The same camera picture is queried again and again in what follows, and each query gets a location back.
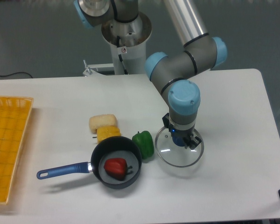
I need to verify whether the black saucepan blue handle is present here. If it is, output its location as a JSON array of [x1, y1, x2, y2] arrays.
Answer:
[[36, 136, 142, 189]]

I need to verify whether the yellow toy corn cob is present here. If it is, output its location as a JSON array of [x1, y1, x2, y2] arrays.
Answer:
[[96, 126, 121, 143]]

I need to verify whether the green toy bell pepper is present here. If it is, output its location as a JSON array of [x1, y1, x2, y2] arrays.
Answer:
[[132, 131, 154, 160]]

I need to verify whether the yellow wicker basket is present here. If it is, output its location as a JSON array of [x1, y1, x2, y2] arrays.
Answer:
[[0, 96, 34, 204]]

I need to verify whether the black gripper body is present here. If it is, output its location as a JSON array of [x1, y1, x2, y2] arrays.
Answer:
[[162, 113, 196, 139]]

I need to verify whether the red toy bell pepper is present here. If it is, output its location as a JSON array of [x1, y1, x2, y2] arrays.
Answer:
[[104, 158, 133, 181]]

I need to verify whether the black floor cable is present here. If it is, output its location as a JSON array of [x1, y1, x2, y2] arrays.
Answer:
[[0, 71, 33, 78]]

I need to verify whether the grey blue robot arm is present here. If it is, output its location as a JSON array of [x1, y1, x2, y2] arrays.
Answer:
[[74, 0, 227, 148]]

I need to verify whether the beige toy bread roll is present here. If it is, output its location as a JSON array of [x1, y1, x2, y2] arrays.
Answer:
[[89, 114, 118, 133]]

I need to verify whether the glass pot lid blue knob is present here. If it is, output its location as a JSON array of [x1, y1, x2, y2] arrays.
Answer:
[[154, 127, 204, 168]]

